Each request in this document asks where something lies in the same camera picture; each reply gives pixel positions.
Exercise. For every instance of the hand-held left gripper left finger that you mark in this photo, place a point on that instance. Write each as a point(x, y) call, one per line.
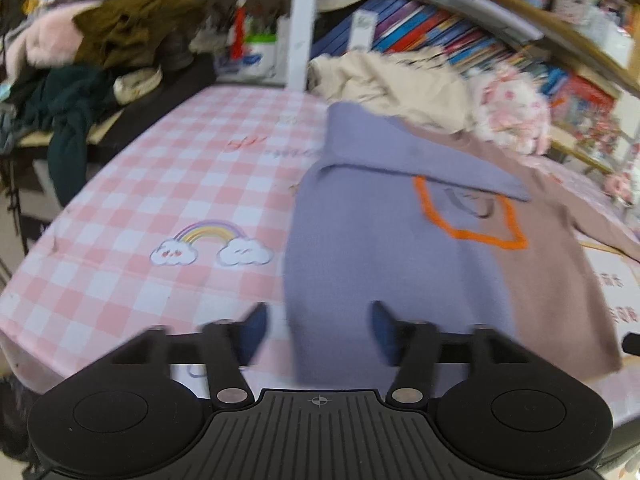
point(255, 330)

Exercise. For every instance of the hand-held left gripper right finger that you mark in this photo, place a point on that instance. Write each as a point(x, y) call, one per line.
point(382, 332)

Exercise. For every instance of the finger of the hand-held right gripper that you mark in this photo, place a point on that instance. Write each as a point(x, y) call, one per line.
point(632, 344)

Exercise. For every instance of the purple and mauve sweater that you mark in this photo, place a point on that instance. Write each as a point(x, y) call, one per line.
point(360, 240)

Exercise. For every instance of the pile of clothes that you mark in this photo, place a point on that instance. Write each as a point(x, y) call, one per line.
point(165, 90)

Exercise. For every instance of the small pink plush toy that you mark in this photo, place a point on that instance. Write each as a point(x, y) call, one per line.
point(617, 185)

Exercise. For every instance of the pink checked desk mat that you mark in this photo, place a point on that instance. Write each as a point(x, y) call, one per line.
point(165, 170)

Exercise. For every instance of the thick red book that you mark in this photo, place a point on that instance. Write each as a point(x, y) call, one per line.
point(585, 102)

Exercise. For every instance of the beige garment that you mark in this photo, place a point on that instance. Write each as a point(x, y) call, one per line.
point(380, 82)

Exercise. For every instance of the white bunny plush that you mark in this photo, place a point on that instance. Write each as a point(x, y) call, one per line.
point(510, 110)

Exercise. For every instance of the white jar green lid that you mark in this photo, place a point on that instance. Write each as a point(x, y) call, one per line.
point(260, 57)

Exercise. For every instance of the dark green garment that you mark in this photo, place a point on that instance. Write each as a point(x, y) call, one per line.
point(65, 110)

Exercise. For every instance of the white barcode box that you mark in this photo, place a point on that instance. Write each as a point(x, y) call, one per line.
point(365, 30)

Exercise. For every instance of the row of colourful books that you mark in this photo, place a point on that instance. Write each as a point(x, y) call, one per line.
point(430, 30)

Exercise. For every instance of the olive green garment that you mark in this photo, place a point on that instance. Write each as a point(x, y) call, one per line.
point(130, 27)

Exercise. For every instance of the pink plush pillow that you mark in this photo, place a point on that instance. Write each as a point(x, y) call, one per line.
point(45, 35)

